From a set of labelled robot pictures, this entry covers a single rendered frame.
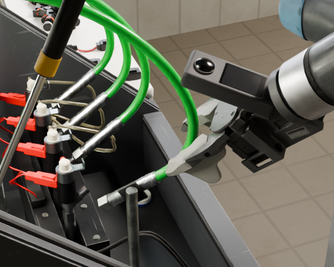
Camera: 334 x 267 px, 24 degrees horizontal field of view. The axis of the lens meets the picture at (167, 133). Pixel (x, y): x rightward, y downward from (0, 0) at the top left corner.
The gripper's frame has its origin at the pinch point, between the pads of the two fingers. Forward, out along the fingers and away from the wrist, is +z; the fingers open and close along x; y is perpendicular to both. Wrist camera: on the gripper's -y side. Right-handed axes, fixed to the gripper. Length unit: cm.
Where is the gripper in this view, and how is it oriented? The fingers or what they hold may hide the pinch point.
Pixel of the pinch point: (175, 145)
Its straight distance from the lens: 101.9
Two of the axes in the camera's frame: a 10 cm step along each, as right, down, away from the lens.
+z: -6.2, 3.8, 6.9
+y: 7.4, 5.8, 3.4
